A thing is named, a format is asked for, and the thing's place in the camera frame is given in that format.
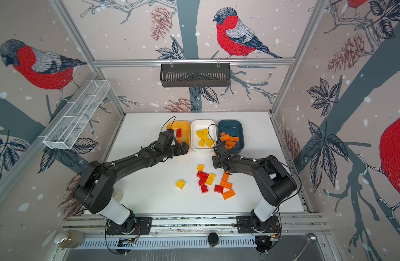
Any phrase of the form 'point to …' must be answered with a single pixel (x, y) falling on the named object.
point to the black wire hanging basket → (193, 75)
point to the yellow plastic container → (185, 125)
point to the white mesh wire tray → (68, 132)
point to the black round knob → (213, 238)
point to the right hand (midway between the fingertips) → (219, 157)
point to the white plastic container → (203, 134)
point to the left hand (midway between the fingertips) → (186, 145)
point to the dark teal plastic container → (234, 128)
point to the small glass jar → (69, 238)
